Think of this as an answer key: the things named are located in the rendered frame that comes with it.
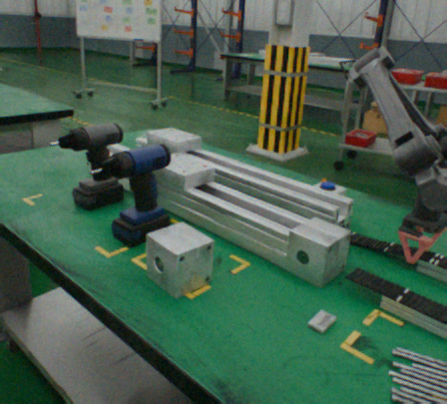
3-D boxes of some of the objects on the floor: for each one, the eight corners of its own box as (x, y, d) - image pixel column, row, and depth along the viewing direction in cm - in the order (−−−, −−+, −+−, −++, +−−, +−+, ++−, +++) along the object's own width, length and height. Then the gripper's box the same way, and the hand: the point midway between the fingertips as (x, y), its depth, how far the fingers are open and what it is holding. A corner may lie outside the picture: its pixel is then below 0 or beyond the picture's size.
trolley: (443, 176, 410) (469, 69, 376) (438, 193, 365) (467, 73, 331) (338, 155, 457) (353, 59, 423) (323, 168, 412) (338, 61, 378)
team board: (71, 99, 674) (63, -37, 609) (92, 95, 718) (86, -32, 652) (154, 111, 623) (153, -36, 558) (170, 106, 667) (172, -31, 602)
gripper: (439, 204, 83) (422, 272, 89) (457, 191, 92) (441, 252, 97) (404, 195, 88) (390, 259, 93) (425, 182, 96) (411, 241, 101)
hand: (417, 253), depth 95 cm, fingers open, 8 cm apart
